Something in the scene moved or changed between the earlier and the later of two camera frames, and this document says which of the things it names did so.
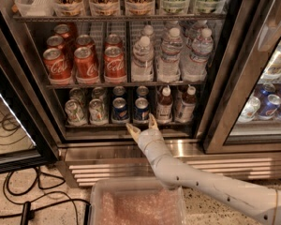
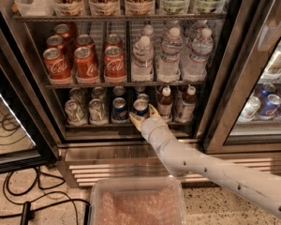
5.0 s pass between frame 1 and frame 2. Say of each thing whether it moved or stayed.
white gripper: moved
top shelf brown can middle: stayed
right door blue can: stayed
